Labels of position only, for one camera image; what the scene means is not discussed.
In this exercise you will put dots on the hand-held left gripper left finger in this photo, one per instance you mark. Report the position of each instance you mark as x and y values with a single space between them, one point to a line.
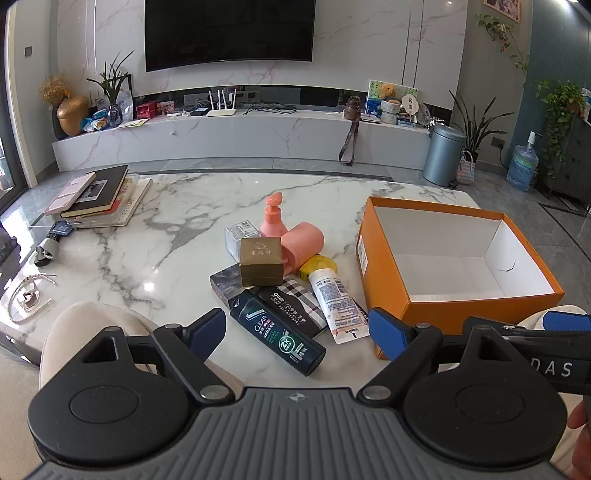
207 330

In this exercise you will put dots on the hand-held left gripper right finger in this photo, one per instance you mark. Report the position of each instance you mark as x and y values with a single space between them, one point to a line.
385 330

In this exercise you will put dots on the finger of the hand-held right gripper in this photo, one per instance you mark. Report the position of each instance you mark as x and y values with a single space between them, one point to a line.
565 321

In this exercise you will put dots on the dark printed card box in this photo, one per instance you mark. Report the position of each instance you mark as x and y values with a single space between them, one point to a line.
224 284

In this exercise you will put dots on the white tube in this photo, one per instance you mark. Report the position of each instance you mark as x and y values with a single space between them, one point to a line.
334 300

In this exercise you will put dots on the black shampoo bottle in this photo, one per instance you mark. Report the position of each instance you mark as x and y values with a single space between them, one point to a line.
272 330

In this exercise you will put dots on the orange cardboard box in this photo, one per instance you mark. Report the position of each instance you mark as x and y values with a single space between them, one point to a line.
438 263

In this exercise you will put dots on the gold box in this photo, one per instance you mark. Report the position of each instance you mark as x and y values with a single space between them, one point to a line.
261 258

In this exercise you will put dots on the small white box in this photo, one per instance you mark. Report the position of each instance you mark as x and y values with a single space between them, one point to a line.
240 230

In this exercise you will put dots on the pink cup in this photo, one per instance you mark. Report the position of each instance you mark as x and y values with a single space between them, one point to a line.
302 242

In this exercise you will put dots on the pink pump bottle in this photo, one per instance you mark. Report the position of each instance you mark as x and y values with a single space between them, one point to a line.
272 224

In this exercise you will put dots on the person's right hand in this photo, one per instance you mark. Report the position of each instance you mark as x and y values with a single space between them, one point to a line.
581 429

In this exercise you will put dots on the stack of books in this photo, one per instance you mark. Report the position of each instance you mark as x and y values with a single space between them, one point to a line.
134 198

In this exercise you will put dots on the dark cabinet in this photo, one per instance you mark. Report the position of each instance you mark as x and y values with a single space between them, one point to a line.
572 161

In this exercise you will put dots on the blue water jug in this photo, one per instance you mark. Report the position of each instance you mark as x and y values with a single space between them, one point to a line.
521 166

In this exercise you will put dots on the black book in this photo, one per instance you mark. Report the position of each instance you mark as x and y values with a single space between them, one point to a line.
111 189

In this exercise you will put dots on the blue packet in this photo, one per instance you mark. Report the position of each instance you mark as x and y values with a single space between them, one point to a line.
62 229

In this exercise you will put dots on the woven handbag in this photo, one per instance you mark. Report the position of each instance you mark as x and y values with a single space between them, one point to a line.
465 171

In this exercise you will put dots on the grey pedal trash bin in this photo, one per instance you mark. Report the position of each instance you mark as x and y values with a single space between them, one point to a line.
441 157

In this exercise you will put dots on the pearl headband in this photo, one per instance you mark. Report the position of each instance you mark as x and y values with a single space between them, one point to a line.
18 288

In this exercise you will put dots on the pink notebook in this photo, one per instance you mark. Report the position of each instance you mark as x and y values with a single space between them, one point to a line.
67 196

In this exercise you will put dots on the marble television console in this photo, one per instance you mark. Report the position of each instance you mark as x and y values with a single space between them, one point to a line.
254 134

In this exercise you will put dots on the snake plant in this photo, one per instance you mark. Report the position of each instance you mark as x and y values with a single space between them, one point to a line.
475 129

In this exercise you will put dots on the potted ivy plant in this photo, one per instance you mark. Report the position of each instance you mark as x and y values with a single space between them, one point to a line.
558 106

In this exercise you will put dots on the white router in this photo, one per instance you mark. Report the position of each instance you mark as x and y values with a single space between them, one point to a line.
220 112

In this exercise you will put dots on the grey stone pots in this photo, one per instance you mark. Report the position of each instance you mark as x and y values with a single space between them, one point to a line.
389 111

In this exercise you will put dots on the small black box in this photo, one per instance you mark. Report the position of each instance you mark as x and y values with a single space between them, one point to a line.
199 111

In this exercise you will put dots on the yellow papers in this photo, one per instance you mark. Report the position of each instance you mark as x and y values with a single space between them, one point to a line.
134 122

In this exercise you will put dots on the white round plaque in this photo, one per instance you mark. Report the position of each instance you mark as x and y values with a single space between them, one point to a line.
412 108

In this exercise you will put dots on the pink printed box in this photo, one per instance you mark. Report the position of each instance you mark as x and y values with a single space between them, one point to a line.
165 107

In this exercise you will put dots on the red box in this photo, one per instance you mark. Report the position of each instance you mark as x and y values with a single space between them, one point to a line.
146 110

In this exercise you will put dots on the blue snack packets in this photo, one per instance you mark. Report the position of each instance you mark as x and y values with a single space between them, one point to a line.
94 122

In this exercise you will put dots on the teddy bear picture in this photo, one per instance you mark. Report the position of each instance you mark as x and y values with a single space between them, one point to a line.
383 92

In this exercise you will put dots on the clear plastic bag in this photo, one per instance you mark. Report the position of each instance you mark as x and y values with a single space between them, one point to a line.
125 105

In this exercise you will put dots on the gold vase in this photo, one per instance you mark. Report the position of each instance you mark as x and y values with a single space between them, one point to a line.
73 115

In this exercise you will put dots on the green plant in glass vase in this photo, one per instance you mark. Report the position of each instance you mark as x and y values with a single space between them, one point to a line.
111 87

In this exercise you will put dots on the dried flower bunch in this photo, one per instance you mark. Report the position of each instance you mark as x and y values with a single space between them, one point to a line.
53 87

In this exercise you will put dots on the hanging vine plant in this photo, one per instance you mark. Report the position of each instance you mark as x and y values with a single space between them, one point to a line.
503 34

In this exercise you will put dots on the wall outlet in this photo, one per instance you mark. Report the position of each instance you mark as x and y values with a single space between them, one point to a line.
497 142

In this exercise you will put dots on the black wall television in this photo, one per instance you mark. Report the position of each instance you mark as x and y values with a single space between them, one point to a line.
231 27

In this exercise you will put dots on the framed wall picture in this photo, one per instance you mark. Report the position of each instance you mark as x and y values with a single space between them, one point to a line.
501 8

